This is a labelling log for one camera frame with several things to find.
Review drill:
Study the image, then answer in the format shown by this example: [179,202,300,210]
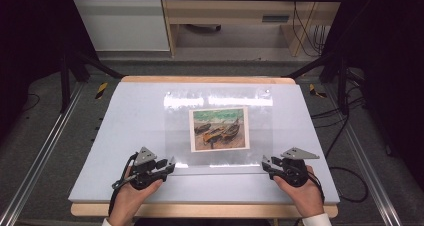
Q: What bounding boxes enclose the aluminium floor rail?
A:
[0,81,86,226]
[324,83,403,226]

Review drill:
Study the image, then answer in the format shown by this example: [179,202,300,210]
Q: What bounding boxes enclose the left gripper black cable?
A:
[107,151,140,218]

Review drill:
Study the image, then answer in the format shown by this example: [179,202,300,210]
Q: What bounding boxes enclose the white cabinet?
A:
[67,0,171,53]

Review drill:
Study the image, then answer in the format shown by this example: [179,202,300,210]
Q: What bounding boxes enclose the clear acrylic photo frame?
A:
[162,88,275,170]

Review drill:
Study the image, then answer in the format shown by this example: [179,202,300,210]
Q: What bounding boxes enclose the white foam board mat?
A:
[67,81,341,206]

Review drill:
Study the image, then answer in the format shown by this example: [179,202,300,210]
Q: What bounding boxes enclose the black curtain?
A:
[0,0,98,144]
[320,0,424,190]

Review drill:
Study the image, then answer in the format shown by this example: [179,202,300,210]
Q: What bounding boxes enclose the thin black floor cable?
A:
[20,92,41,113]

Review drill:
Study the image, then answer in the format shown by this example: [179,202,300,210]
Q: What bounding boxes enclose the hanging black cables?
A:
[291,0,330,58]

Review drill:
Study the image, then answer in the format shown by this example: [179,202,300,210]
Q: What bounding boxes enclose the painted boats picture card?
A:
[188,106,251,154]

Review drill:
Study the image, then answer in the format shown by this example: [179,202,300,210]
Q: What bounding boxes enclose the wooden table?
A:
[70,75,340,220]

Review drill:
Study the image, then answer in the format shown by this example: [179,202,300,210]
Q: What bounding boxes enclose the grey desk label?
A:
[261,14,291,24]

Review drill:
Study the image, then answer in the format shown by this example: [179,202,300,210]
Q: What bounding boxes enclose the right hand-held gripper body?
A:
[270,146,321,188]

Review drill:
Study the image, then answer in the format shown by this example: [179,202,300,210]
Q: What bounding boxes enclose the person's right hand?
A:
[272,165,325,219]

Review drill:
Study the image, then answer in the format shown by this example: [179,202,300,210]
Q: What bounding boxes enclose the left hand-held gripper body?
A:
[128,146,169,191]

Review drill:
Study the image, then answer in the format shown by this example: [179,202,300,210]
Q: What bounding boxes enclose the person's left hand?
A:
[107,167,165,222]

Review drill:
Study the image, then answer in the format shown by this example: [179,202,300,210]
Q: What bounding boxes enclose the black metal stand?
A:
[58,48,126,114]
[285,50,352,116]

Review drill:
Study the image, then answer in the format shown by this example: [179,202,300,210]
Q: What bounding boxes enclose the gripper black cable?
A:
[307,169,326,204]
[107,151,140,218]

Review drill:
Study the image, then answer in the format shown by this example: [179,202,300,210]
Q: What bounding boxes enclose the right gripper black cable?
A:
[307,169,326,204]

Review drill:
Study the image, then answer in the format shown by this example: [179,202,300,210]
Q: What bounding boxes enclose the light wooden desk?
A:
[159,0,348,58]

